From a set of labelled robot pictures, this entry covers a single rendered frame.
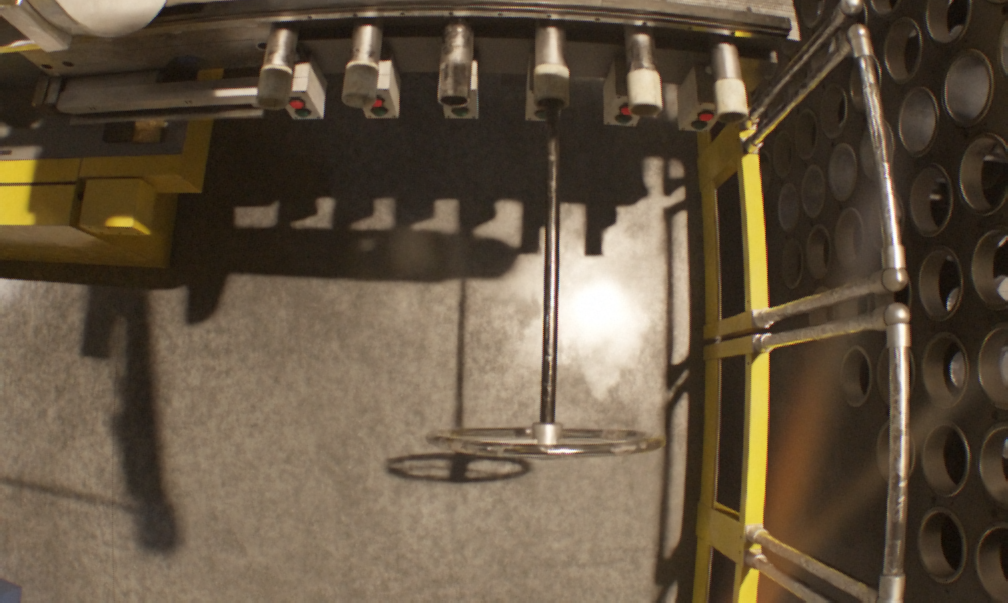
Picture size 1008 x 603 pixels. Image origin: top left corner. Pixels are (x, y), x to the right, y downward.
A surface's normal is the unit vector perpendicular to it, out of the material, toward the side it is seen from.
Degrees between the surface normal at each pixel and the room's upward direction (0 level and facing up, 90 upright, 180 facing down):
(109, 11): 90
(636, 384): 0
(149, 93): 0
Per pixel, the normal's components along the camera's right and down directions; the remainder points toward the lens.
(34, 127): -0.01, -0.20
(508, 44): -0.04, 0.98
